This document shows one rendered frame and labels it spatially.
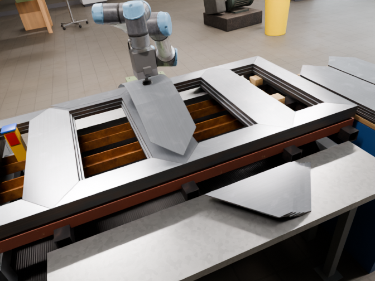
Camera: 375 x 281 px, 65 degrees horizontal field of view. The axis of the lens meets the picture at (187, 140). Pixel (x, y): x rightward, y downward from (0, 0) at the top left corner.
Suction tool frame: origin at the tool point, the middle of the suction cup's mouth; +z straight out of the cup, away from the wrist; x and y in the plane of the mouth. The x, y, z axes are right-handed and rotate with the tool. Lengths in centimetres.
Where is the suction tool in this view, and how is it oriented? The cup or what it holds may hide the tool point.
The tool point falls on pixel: (148, 85)
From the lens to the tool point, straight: 123.8
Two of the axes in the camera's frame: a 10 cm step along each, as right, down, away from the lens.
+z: 1.0, 8.1, 5.8
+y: 9.1, -3.1, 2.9
